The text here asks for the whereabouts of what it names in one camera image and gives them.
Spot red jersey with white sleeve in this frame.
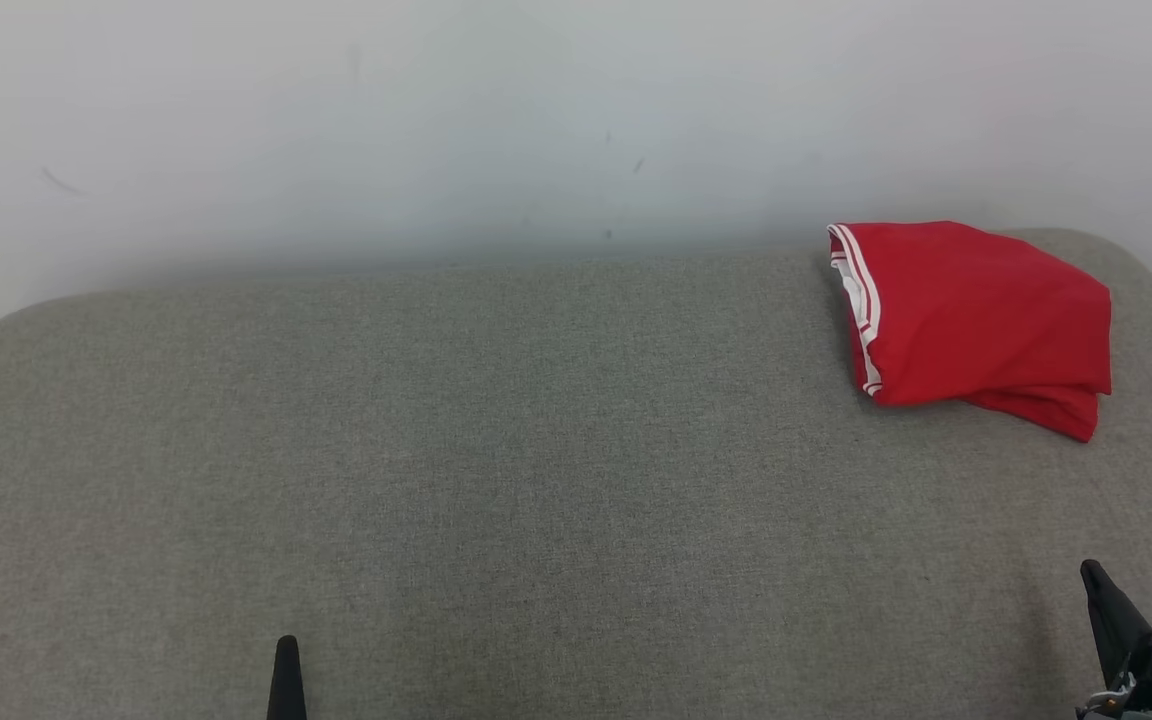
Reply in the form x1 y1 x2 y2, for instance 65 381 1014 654
827 220 1114 409

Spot red shorts with white stripe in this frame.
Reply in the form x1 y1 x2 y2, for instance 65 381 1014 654
961 386 1103 444

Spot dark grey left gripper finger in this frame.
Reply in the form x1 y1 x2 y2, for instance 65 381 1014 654
267 635 309 720

